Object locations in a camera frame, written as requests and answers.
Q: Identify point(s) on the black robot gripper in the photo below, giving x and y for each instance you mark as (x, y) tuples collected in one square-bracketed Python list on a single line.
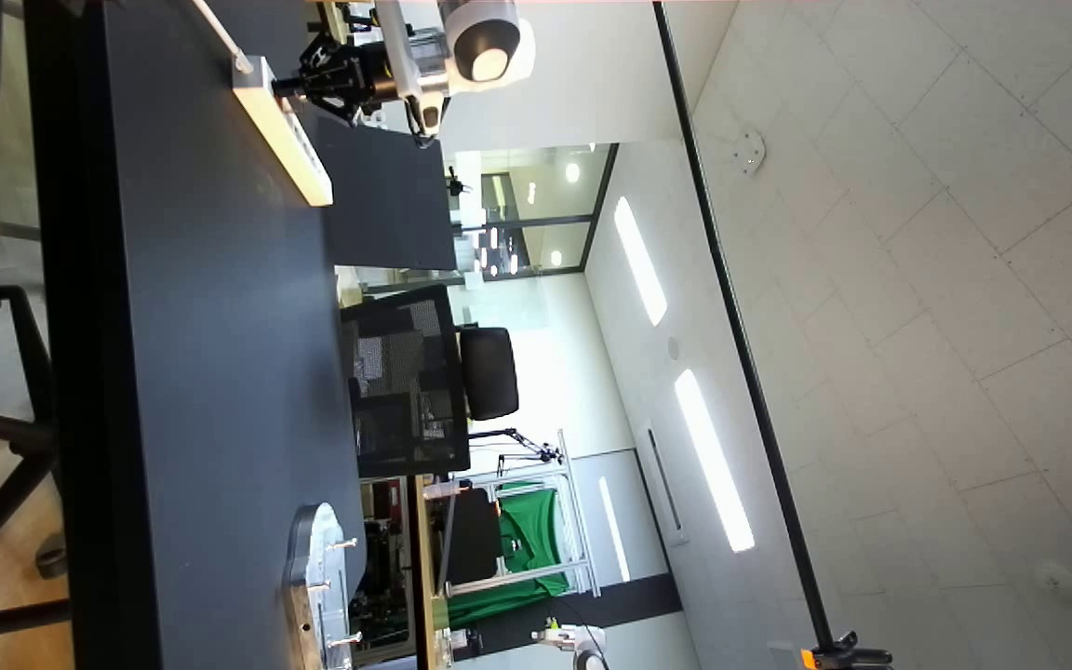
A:
[(343, 74)]

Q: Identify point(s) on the white power strip adapter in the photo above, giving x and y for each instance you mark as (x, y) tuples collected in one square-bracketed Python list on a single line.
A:
[(280, 129)]

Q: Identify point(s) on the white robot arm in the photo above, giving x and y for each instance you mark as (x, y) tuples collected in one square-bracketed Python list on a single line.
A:
[(474, 47)]

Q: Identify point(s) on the dark partition panel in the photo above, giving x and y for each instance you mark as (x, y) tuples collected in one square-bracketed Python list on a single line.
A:
[(394, 206)]

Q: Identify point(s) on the black computer monitor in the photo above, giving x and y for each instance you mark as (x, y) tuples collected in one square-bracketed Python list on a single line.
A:
[(409, 384)]

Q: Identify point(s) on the green screen backdrop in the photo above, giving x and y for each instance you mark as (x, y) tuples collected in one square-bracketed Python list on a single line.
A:
[(527, 547)]

